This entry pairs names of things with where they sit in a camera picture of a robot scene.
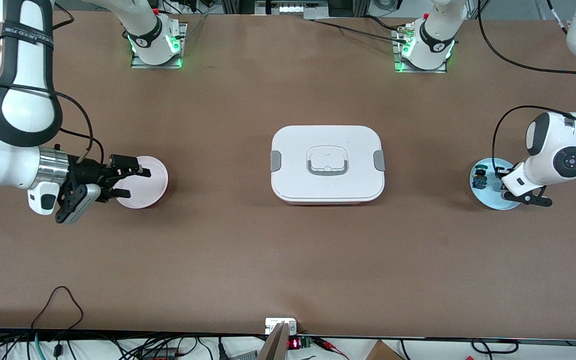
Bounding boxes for black cable to arm base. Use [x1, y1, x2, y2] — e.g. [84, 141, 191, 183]
[312, 15, 411, 43]

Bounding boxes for round pink plate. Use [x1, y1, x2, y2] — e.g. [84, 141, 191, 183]
[114, 155, 170, 210]

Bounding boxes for black cable loop under edge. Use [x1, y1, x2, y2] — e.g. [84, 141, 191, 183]
[470, 338, 520, 356]

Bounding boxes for brown cardboard piece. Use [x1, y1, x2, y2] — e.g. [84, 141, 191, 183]
[365, 340, 405, 360]

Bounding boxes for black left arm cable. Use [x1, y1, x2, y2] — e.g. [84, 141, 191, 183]
[477, 0, 576, 177]

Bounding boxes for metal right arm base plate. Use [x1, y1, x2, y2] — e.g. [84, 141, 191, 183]
[130, 22, 189, 70]

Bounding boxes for white metal bracket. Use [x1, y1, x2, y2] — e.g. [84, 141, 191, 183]
[264, 317, 299, 336]

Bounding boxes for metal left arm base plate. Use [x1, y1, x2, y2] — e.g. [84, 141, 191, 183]
[393, 27, 449, 74]

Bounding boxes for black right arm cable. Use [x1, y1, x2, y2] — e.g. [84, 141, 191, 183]
[50, 5, 105, 165]

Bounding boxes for aluminium frame with lights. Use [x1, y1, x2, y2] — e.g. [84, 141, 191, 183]
[255, 0, 330, 21]

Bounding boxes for aluminium profile bar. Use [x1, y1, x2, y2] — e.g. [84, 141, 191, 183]
[257, 322, 291, 360]

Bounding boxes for thin black looped cable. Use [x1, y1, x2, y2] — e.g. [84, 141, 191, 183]
[30, 286, 85, 332]

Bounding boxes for red clip lead wires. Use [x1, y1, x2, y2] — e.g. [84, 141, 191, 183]
[313, 337, 350, 360]

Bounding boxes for blue and black switch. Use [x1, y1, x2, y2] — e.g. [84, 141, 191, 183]
[471, 165, 490, 191]

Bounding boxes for round light blue plate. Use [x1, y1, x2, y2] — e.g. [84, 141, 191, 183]
[469, 157, 524, 211]

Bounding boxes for white lidded box grey latches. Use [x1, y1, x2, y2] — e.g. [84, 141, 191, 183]
[270, 125, 386, 206]

